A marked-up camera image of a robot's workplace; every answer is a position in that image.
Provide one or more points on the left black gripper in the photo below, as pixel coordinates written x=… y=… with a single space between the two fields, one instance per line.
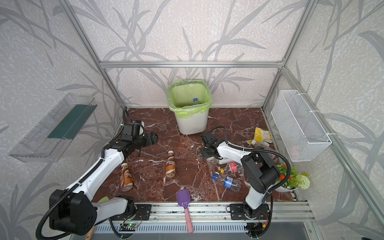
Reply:
x=146 y=139

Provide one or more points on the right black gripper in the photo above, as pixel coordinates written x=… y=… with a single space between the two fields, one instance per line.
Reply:
x=207 y=149

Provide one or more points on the crushed blue label bottle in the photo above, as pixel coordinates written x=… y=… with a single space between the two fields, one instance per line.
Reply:
x=227 y=182

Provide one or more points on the brown tea bottle white cap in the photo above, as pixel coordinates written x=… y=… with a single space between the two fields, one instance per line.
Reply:
x=170 y=168

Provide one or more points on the orange cap orange label bottle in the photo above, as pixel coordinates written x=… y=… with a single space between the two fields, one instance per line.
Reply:
x=212 y=162

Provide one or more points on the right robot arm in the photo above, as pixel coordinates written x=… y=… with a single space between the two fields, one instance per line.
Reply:
x=260 y=169

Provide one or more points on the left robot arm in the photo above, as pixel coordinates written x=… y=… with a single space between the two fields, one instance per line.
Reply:
x=72 y=210

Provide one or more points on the white trash bin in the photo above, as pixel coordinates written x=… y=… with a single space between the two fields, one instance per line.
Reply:
x=195 y=124

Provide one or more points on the green bin liner bag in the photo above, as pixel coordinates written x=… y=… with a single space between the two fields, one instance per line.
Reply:
x=180 y=97

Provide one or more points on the white yellow label bottle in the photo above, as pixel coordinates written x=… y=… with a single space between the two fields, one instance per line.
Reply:
x=224 y=161

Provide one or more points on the pink label yellow cap bottle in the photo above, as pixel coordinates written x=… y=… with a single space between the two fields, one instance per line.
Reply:
x=232 y=168

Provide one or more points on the brown coffee bottle lying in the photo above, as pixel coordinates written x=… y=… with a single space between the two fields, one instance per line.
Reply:
x=126 y=183

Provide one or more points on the clear bottle near wrapper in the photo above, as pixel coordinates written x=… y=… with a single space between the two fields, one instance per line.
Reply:
x=263 y=145

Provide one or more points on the yellow snack wrapper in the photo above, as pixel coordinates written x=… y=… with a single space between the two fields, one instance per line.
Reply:
x=261 y=135

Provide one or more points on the purple pink silicone spatula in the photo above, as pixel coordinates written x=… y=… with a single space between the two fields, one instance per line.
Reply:
x=184 y=198

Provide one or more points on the artificial flower pot plant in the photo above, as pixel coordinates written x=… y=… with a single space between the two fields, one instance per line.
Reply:
x=295 y=180

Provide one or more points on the aluminium front rail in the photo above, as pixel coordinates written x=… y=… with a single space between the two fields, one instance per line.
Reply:
x=215 y=212

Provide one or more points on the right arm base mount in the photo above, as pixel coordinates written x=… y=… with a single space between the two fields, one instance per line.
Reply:
x=237 y=211

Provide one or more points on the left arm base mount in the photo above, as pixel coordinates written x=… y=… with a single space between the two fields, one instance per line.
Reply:
x=140 y=212

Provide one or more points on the clear acrylic wall shelf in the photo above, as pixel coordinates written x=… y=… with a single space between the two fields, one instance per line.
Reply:
x=49 y=139

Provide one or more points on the white wire mesh basket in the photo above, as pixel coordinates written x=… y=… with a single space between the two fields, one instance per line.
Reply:
x=301 y=131

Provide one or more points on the green wooden-handled spatula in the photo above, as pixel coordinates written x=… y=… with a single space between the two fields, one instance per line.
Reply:
x=90 y=233

